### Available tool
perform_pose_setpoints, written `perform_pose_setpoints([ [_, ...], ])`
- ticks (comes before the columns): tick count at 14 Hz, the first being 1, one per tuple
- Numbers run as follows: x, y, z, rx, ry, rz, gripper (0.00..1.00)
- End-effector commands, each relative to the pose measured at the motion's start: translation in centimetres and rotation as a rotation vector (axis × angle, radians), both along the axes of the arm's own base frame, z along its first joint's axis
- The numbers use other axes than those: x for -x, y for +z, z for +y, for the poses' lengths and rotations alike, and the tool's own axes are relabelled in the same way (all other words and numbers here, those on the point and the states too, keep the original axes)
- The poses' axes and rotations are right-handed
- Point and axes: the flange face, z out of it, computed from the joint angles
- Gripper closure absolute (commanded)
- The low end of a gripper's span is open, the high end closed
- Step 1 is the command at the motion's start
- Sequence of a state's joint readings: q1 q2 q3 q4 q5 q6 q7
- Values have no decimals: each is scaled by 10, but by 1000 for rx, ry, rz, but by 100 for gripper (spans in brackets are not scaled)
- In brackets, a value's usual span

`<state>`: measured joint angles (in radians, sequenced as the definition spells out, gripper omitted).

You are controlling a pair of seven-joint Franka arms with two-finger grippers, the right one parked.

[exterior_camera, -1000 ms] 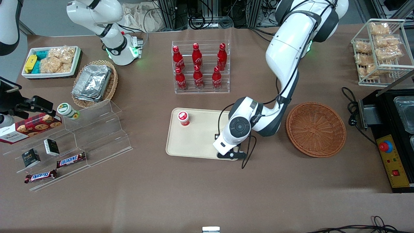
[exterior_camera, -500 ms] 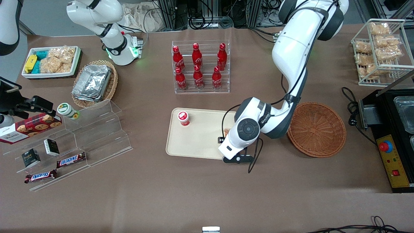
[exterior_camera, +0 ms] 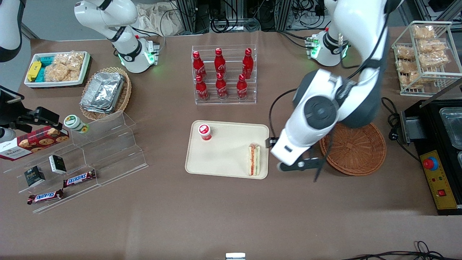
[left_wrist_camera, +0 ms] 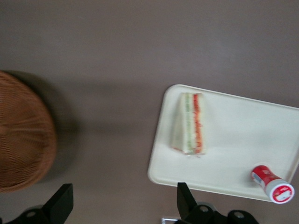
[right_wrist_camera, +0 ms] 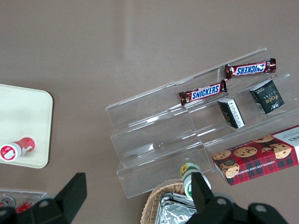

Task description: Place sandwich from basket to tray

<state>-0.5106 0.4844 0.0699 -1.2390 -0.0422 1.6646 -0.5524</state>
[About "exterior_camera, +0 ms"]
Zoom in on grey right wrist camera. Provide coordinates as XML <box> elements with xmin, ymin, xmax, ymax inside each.
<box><xmin>0</xmin><ymin>127</ymin><xmax>17</xmax><ymax>142</ymax></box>

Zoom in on aluminium frame post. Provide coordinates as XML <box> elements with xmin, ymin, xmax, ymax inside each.
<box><xmin>274</xmin><ymin>0</ymin><xmax>293</xmax><ymax>31</ymax></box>
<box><xmin>170</xmin><ymin>0</ymin><xmax>203</xmax><ymax>35</ymax></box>

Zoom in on beige crumpled cloth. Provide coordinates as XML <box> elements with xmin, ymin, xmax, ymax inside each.
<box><xmin>137</xmin><ymin>3</ymin><xmax>179</xmax><ymax>36</ymax></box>

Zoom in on small black box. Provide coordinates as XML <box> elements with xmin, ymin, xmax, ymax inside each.
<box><xmin>24</xmin><ymin>166</ymin><xmax>46</xmax><ymax>187</ymax></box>
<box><xmin>49</xmin><ymin>155</ymin><xmax>67</xmax><ymax>174</ymax></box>

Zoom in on black countertop appliance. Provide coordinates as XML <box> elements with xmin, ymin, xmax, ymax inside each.
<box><xmin>399</xmin><ymin>78</ymin><xmax>462</xmax><ymax>216</ymax></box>

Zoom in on yellow snack packet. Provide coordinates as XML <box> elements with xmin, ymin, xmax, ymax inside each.
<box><xmin>27</xmin><ymin>61</ymin><xmax>42</xmax><ymax>82</ymax></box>

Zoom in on triangular sandwich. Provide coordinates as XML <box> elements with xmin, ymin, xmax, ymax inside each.
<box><xmin>248</xmin><ymin>143</ymin><xmax>261</xmax><ymax>177</ymax></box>

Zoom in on oval light wicker basket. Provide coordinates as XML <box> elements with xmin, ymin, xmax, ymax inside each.
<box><xmin>79</xmin><ymin>67</ymin><xmax>132</xmax><ymax>121</ymax></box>

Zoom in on round brown wicker basket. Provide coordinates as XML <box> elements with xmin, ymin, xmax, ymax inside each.
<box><xmin>319</xmin><ymin>123</ymin><xmax>387</xmax><ymax>177</ymax></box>

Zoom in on beige plastic tray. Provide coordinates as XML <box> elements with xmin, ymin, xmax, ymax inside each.
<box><xmin>185</xmin><ymin>120</ymin><xmax>270</xmax><ymax>180</ymax></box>

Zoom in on brown chocolate bar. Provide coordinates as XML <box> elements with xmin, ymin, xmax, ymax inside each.
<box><xmin>63</xmin><ymin>170</ymin><xmax>97</xmax><ymax>188</ymax></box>
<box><xmin>27</xmin><ymin>189</ymin><xmax>64</xmax><ymax>205</ymax></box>

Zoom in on white wire rack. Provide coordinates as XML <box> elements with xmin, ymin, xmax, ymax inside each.
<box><xmin>392</xmin><ymin>21</ymin><xmax>462</xmax><ymax>97</ymax></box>

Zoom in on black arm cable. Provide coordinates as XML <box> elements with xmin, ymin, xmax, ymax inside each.
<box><xmin>269</xmin><ymin>88</ymin><xmax>302</xmax><ymax>141</ymax></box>

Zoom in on red tartan cookie box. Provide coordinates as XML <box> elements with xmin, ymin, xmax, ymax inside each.
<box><xmin>0</xmin><ymin>126</ymin><xmax>70</xmax><ymax>161</ymax></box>

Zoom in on green-lid white cup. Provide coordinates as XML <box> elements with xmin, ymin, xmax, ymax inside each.
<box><xmin>64</xmin><ymin>114</ymin><xmax>90</xmax><ymax>134</ymax></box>

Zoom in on black arm base cables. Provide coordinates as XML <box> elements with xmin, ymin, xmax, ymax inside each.
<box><xmin>277</xmin><ymin>30</ymin><xmax>311</xmax><ymax>49</ymax></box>

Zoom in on clear acrylic bottle rack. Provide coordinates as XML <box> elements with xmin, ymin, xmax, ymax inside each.
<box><xmin>191</xmin><ymin>44</ymin><xmax>257</xmax><ymax>105</ymax></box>

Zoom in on red-lid drink cup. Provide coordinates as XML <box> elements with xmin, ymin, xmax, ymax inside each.
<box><xmin>197</xmin><ymin>123</ymin><xmax>212</xmax><ymax>142</ymax></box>

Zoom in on bagged fried snack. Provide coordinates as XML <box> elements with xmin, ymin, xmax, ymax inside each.
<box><xmin>396</xmin><ymin>60</ymin><xmax>417</xmax><ymax>74</ymax></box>
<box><xmin>418</xmin><ymin>39</ymin><xmax>448</xmax><ymax>53</ymax></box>
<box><xmin>419</xmin><ymin>52</ymin><xmax>450</xmax><ymax>68</ymax></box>
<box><xmin>413</xmin><ymin>25</ymin><xmax>436</xmax><ymax>39</ymax></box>
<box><xmin>401</xmin><ymin>71</ymin><xmax>423</xmax><ymax>89</ymax></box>
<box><xmin>395</xmin><ymin>46</ymin><xmax>415</xmax><ymax>60</ymax></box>

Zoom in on yellow emergency stop control box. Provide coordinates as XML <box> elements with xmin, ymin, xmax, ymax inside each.
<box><xmin>420</xmin><ymin>150</ymin><xmax>459</xmax><ymax>211</ymax></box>

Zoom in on steel appliance pan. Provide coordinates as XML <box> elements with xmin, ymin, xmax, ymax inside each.
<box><xmin>439</xmin><ymin>107</ymin><xmax>462</xmax><ymax>149</ymax></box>

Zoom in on clear acrylic stepped display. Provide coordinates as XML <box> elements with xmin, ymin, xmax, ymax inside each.
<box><xmin>4</xmin><ymin>110</ymin><xmax>149</xmax><ymax>214</ymax></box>

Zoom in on black floor cable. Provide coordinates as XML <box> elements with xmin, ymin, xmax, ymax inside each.
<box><xmin>343</xmin><ymin>241</ymin><xmax>462</xmax><ymax>260</ymax></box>

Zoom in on white rectangular snack bin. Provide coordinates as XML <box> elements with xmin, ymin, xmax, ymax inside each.
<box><xmin>24</xmin><ymin>51</ymin><xmax>91</xmax><ymax>89</ymax></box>

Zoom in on stacked foil containers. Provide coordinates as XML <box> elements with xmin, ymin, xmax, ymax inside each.
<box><xmin>80</xmin><ymin>71</ymin><xmax>125</xmax><ymax>114</ymax></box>

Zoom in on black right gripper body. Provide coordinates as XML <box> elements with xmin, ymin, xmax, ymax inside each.
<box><xmin>15</xmin><ymin>108</ymin><xmax>38</xmax><ymax>133</ymax></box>

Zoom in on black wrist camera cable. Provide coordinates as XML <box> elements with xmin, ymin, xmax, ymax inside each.
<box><xmin>313</xmin><ymin>135</ymin><xmax>334</xmax><ymax>182</ymax></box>

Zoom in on red cola bottle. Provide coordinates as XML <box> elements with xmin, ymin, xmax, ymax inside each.
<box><xmin>236</xmin><ymin>74</ymin><xmax>248</xmax><ymax>100</ymax></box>
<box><xmin>214</xmin><ymin>48</ymin><xmax>226</xmax><ymax>74</ymax></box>
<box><xmin>215</xmin><ymin>73</ymin><xmax>228</xmax><ymax>100</ymax></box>
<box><xmin>242</xmin><ymin>48</ymin><xmax>254</xmax><ymax>79</ymax></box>
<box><xmin>192</xmin><ymin>51</ymin><xmax>207</xmax><ymax>81</ymax></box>
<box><xmin>195</xmin><ymin>75</ymin><xmax>209</xmax><ymax>101</ymax></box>

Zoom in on black power cable with plug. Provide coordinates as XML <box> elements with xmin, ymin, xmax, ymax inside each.
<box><xmin>381</xmin><ymin>97</ymin><xmax>421</xmax><ymax>163</ymax></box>

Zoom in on clear bag of crackers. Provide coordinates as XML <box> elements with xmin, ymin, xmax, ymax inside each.
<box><xmin>44</xmin><ymin>51</ymin><xmax>85</xmax><ymax>82</ymax></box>

